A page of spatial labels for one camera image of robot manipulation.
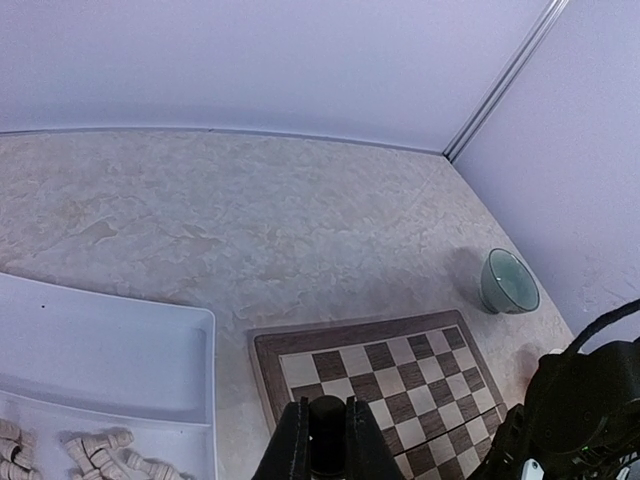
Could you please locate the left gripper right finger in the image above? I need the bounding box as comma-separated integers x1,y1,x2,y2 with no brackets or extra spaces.
345,396,404,480

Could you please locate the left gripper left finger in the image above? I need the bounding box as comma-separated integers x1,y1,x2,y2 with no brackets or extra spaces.
254,397,310,480

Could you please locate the wooden chess board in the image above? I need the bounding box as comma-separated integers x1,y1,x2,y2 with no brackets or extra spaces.
250,310,507,479

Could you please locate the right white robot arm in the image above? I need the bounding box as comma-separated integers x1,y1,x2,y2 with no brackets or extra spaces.
471,341,639,479

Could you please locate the pile of white chess pieces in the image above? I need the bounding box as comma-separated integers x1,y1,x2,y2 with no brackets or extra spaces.
1,419,185,480

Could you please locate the white orange ceramic bowl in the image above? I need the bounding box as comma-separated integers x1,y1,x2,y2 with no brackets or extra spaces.
516,343,540,389

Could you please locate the clear glass bowl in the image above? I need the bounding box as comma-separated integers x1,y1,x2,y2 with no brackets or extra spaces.
479,248,540,314

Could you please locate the white divided plastic tray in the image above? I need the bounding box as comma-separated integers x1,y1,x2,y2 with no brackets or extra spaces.
1,274,218,479

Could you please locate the right aluminium frame post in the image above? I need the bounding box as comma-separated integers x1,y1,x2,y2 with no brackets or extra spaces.
442,0,570,164

